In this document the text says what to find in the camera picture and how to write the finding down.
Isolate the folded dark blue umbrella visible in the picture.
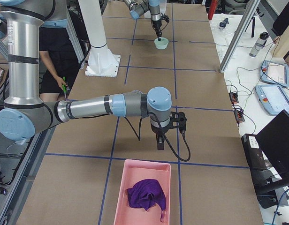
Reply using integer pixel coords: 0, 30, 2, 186
219, 17, 229, 29

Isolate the light green ceramic bowl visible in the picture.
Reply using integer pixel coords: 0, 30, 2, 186
154, 37, 169, 50

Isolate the left orange cable hub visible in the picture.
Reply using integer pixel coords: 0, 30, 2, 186
229, 92, 239, 104

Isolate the lower blue teach pendant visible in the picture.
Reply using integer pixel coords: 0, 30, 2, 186
255, 84, 289, 115

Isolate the pink plastic box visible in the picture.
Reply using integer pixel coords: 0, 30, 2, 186
114, 159, 171, 225

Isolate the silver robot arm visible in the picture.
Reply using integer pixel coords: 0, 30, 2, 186
123, 0, 162, 41
0, 0, 173, 150

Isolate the aluminium frame post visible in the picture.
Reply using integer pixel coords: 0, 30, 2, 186
219, 0, 260, 73

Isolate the seated person in black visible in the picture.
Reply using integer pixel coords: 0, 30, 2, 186
39, 26, 80, 102

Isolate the blue teach pendant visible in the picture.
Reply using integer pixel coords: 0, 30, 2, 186
260, 60, 289, 88
255, 84, 289, 115

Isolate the upper blue teach pendant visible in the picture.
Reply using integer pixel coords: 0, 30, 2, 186
260, 60, 289, 88

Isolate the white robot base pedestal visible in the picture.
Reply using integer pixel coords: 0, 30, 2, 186
83, 0, 121, 77

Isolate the orange cable hub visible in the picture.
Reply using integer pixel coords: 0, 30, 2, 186
234, 108, 245, 124
229, 92, 239, 104

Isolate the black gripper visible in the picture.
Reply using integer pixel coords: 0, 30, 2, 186
151, 20, 162, 41
151, 125, 169, 150

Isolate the right orange cable hub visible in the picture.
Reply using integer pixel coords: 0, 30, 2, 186
234, 108, 245, 124

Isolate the black monitor on stand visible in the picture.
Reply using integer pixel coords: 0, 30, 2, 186
253, 110, 289, 209

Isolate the clear water bottle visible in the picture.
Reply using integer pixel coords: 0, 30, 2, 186
249, 32, 269, 57

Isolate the purple microfiber cloth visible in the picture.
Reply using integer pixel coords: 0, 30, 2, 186
127, 179, 166, 222

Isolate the green handled tool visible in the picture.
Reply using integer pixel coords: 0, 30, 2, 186
62, 76, 67, 101

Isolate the black labelled equipment case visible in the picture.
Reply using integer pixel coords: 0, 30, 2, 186
241, 134, 268, 171

